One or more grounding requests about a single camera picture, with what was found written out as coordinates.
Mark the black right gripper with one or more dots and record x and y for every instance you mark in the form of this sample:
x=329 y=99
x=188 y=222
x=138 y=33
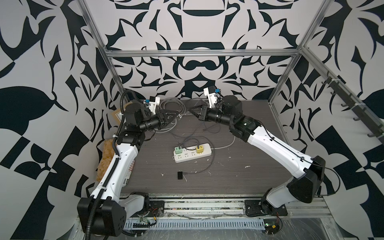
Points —
x=202 y=114

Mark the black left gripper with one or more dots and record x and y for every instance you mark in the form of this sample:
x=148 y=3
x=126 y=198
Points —
x=161 y=120

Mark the grey USB cable yellow charger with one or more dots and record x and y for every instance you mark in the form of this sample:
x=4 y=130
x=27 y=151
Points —
x=200 y=165

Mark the green USB wall charger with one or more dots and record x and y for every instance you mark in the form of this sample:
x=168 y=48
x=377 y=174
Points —
x=178 y=150

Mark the yellow USB wall charger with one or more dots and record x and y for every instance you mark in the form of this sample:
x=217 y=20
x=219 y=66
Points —
x=199 y=149

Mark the white power strip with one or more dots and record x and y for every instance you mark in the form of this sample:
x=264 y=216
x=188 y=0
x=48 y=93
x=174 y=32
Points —
x=189 y=154

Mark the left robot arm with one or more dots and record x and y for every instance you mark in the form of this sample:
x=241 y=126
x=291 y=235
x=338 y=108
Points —
x=103 y=212

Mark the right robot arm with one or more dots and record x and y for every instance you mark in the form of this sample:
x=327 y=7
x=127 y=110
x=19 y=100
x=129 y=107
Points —
x=307 y=172

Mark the striped snack packet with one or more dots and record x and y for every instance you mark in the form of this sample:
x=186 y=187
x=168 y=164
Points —
x=132 y=166

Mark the brown teddy bear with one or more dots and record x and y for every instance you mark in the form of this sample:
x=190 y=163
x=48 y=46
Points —
x=107 y=156

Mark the small circuit board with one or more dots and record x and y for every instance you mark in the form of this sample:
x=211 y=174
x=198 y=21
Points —
x=272 y=227

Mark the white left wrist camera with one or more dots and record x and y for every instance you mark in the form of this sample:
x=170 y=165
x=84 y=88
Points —
x=152 y=104

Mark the wooden picture frame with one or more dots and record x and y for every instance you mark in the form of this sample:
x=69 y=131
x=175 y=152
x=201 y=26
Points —
x=117 y=115

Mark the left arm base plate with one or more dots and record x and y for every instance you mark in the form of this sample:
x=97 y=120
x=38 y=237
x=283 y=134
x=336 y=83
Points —
x=155 y=208

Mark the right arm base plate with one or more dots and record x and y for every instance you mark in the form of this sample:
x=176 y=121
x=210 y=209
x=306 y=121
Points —
x=259 y=208

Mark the black wall hook rack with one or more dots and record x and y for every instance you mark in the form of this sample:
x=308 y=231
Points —
x=352 y=102

